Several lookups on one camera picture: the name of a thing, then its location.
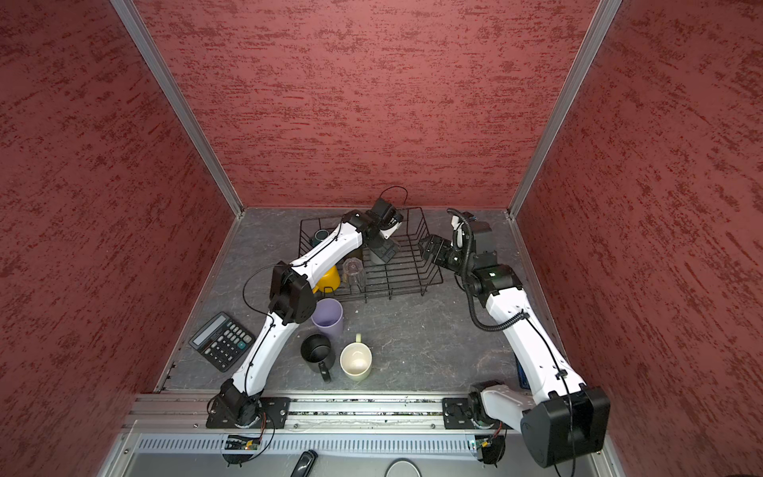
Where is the clear glass cup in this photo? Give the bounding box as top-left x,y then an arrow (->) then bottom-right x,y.
343,258 -> 366,292

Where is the teal green cup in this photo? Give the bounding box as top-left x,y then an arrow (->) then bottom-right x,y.
311,229 -> 330,246

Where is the yellow mug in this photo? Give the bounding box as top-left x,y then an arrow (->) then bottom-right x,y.
313,266 -> 342,294

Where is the lilac plastic cup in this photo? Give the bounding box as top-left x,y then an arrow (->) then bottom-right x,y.
311,298 -> 344,339

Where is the cream mug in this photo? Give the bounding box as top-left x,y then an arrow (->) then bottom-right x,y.
340,333 -> 373,382

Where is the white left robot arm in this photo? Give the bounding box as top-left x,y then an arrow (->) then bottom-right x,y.
208,198 -> 403,429

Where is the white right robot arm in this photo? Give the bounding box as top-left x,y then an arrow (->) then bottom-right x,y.
419,209 -> 611,468

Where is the black mug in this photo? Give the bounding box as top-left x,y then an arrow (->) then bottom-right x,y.
300,333 -> 336,383

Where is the black calculator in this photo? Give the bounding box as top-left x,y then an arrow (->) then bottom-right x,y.
190,312 -> 256,372

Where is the grey round object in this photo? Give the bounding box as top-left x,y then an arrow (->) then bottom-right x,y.
383,458 -> 422,477

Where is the black remote handset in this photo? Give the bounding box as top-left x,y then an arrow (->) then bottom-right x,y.
290,450 -> 318,477

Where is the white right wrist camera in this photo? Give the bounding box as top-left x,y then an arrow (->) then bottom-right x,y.
451,215 -> 464,250

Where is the black wire dish rack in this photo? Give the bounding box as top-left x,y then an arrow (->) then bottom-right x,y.
316,207 -> 443,302

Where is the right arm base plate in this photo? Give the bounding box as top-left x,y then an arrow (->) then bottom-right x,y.
441,397 -> 475,430

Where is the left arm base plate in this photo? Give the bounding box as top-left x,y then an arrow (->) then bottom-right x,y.
206,397 -> 291,429

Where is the aluminium corner post right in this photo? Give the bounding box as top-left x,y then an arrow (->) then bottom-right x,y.
508,0 -> 622,222

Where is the aluminium corner post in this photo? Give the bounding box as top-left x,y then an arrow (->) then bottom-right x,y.
110,0 -> 246,218
508,0 -> 622,222

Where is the aluminium corner post left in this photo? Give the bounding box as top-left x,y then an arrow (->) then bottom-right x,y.
110,0 -> 246,218

